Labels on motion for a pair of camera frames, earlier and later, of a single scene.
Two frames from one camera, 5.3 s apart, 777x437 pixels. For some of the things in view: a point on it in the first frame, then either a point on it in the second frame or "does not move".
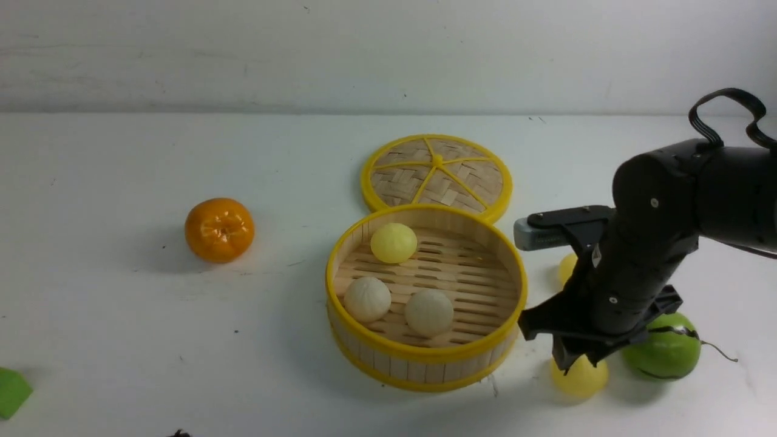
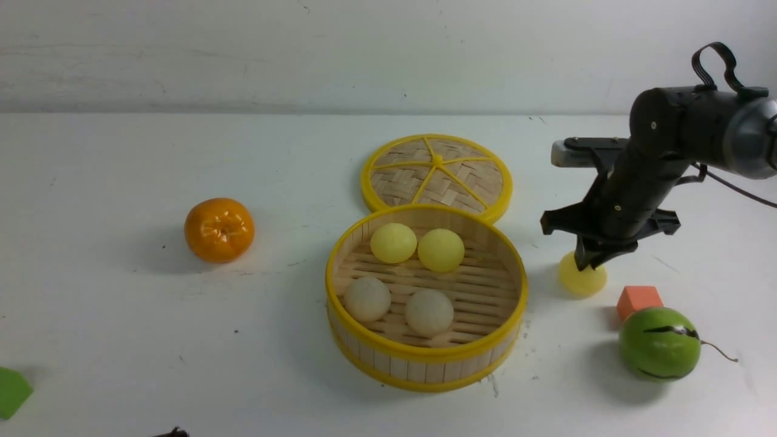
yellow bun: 583,379 -> 441,250
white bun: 367,299 does not move
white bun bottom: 429,312 does not move
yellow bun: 393,243 does not move
